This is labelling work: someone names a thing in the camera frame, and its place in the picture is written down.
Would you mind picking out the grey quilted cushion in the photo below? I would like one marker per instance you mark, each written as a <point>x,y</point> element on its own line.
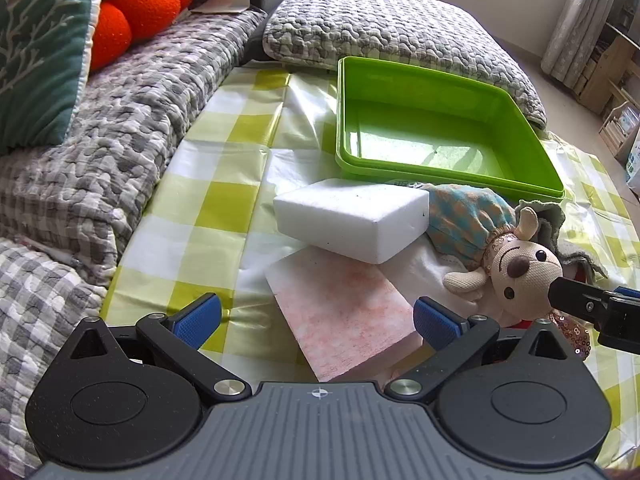
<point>390,25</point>

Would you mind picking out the grey towel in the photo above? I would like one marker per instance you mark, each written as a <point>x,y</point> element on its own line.
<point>550,215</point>

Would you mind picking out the orange plush toy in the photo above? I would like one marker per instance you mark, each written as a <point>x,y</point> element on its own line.
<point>145,7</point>

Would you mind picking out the yellow checked tablecloth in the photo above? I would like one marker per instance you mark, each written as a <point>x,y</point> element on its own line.
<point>220,200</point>

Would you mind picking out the green plastic box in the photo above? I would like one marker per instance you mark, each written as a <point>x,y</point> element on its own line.
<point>440,130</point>

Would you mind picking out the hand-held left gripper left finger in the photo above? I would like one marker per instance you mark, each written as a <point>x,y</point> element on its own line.
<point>200,320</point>

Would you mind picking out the white foam block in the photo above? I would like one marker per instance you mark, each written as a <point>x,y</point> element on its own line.
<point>350,215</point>

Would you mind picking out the grey quilted sofa cover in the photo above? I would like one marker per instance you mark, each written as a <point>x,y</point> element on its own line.
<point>125,125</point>

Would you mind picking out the teal coral print cushion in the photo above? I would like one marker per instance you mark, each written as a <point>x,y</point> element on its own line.
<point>40,60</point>

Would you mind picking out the beige rabbit doll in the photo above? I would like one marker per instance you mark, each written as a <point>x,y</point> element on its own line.
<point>520,270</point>

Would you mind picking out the wooden desk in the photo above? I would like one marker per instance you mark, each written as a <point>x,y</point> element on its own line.
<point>607,70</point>

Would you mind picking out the beige curtain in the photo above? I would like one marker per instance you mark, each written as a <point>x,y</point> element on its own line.
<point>585,15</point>

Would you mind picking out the white shell-shaped plush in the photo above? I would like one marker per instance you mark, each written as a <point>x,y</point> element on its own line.
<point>225,2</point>

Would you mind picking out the pink sponge sheet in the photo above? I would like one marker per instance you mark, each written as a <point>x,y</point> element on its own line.
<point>340,310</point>

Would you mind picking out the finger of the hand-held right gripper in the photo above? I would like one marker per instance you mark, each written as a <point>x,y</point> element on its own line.
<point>575,297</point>
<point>630,292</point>

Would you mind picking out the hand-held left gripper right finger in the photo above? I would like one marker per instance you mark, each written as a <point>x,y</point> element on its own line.
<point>435,325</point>

